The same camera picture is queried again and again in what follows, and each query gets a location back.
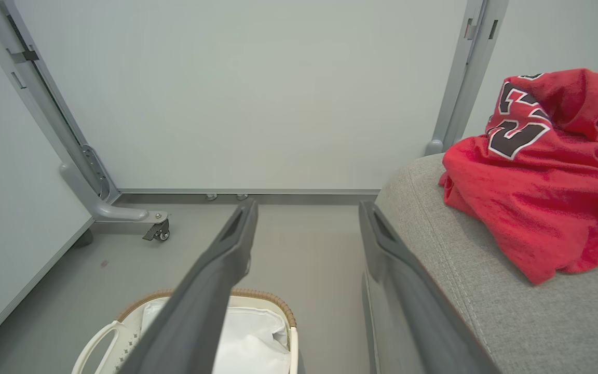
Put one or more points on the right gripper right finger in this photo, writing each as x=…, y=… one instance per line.
x=408, y=311

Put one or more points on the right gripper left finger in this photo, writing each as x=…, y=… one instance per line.
x=200, y=306

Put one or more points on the red basketball jersey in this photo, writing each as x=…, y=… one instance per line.
x=538, y=208

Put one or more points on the white clothing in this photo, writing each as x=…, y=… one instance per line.
x=252, y=337

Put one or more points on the white wicker-rimmed laundry basket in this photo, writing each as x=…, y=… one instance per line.
x=132, y=328

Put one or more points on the black caster wheel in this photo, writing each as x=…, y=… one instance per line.
x=159, y=232

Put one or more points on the grey fabric sofa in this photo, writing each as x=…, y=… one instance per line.
x=538, y=322

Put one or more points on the grey partition post with foot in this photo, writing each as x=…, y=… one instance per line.
x=122, y=213

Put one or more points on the grey partition bottom rail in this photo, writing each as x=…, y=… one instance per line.
x=304, y=191

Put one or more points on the grey double partition post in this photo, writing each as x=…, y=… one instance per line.
x=460, y=104

